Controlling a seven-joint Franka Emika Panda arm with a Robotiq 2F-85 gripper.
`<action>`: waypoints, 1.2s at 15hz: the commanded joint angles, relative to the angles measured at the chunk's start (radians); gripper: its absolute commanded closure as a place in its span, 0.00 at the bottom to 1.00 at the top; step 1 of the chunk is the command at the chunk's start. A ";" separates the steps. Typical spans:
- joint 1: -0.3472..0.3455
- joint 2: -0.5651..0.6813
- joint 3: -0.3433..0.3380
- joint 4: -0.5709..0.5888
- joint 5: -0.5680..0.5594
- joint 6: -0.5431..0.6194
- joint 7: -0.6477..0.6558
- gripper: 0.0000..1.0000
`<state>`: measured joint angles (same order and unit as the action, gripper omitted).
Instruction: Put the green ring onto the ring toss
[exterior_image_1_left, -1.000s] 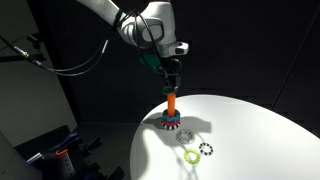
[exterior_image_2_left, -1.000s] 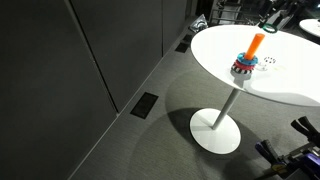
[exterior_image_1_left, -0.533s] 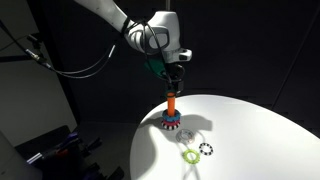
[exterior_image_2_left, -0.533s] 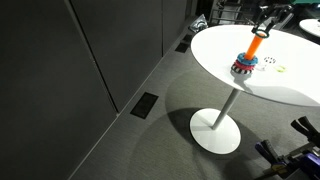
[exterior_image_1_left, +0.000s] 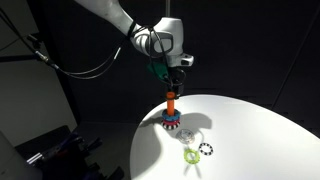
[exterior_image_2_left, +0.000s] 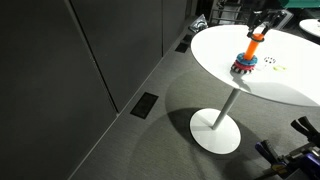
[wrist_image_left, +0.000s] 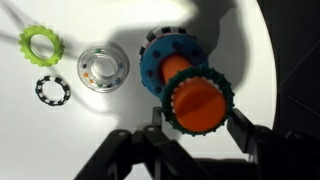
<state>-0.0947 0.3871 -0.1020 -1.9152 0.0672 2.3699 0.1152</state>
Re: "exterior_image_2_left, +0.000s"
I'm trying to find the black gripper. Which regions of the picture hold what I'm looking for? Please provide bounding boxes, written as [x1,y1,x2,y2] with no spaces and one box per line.
[246,7,288,38]

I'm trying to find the dark green toothed ring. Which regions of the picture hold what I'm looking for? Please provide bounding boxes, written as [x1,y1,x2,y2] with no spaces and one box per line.
[247,32,266,43]

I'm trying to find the small white round table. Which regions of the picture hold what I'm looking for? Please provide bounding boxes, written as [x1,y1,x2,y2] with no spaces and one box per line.
[298,18,320,38]

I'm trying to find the silver floor box lid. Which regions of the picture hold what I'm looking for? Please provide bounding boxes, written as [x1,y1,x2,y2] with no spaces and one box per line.
[188,14,209,34]

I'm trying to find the black floor outlet cover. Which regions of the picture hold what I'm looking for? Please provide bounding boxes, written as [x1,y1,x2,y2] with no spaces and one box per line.
[174,42,190,54]
[129,92,160,120]

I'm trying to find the black spring clamp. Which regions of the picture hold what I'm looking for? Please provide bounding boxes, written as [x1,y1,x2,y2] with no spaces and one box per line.
[290,115,320,148]

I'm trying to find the orange ring toss peg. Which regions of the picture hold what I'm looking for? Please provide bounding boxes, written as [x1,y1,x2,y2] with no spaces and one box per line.
[243,33,264,63]

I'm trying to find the small black white striped ring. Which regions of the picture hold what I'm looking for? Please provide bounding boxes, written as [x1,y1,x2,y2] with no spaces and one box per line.
[263,56,277,65]

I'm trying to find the metal frame rack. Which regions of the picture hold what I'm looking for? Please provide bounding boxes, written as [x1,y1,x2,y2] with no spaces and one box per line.
[209,0,249,26]

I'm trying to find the blue toothed ring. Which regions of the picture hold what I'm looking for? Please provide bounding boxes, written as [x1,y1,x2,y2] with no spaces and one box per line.
[235,52,259,67]

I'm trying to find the red toothed ring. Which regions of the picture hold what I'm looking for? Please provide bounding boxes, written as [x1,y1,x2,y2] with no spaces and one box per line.
[233,59,256,72]

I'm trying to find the large black white striped ring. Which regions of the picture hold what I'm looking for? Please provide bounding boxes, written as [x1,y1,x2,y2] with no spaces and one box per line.
[230,63,254,75]

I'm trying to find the white table pedestal base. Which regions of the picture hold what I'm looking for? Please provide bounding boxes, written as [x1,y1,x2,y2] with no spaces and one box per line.
[189,89,242,155]

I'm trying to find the purple handled spring clamp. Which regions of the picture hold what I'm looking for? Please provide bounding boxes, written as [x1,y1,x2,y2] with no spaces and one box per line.
[254,139,288,166]

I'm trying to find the black equipment with purple cables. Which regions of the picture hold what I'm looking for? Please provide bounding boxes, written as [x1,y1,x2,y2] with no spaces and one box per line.
[263,142,320,180]

